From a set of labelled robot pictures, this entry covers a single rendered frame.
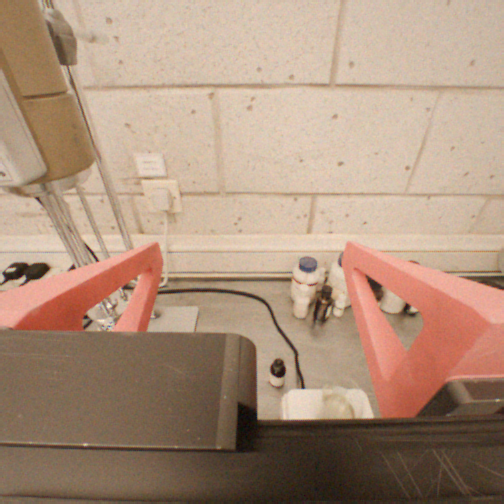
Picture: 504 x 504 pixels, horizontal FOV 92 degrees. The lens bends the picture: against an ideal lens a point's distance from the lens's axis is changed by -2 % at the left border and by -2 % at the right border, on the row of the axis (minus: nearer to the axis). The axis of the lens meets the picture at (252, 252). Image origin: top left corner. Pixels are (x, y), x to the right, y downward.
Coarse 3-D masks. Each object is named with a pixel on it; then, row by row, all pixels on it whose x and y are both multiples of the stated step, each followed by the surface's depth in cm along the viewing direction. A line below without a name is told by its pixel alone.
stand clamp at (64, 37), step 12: (48, 12) 27; (60, 12) 28; (48, 24) 26; (60, 24) 27; (60, 36) 27; (72, 36) 29; (84, 36) 32; (96, 36) 35; (60, 48) 28; (72, 48) 29; (60, 60) 29; (72, 60) 30
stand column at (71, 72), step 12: (48, 0) 26; (72, 72) 30; (72, 84) 31; (84, 96) 33; (84, 108) 33; (84, 120) 34; (96, 132) 35; (96, 144) 36; (96, 156) 36; (108, 168) 39; (108, 180) 39; (108, 192) 40; (120, 216) 43; (120, 228) 44; (156, 312) 58
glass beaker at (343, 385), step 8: (336, 376) 32; (344, 376) 32; (328, 384) 32; (336, 384) 33; (344, 384) 33; (352, 384) 32; (328, 392) 34; (336, 392) 34; (344, 392) 34; (352, 392) 32; (360, 392) 31; (320, 400) 32; (352, 400) 33; (360, 400) 31; (320, 408) 32; (360, 408) 31; (320, 416) 32; (328, 416) 30; (336, 416) 29; (360, 416) 29
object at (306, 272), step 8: (304, 256) 60; (304, 264) 57; (312, 264) 58; (296, 272) 59; (304, 272) 58; (312, 272) 58; (296, 280) 59; (304, 280) 58; (312, 280) 58; (296, 288) 60; (312, 288) 59; (312, 296) 61
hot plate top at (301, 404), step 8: (288, 392) 37; (296, 392) 37; (304, 392) 37; (312, 392) 37; (320, 392) 37; (288, 400) 37; (296, 400) 36; (304, 400) 36; (312, 400) 36; (288, 408) 36; (296, 408) 36; (304, 408) 36; (312, 408) 36; (368, 408) 35; (288, 416) 35; (296, 416) 35; (304, 416) 35; (312, 416) 35; (368, 416) 35
